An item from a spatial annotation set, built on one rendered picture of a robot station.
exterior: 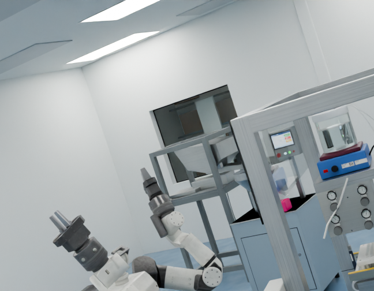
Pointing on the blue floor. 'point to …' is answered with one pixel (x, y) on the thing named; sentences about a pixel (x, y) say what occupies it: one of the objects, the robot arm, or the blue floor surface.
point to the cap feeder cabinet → (314, 231)
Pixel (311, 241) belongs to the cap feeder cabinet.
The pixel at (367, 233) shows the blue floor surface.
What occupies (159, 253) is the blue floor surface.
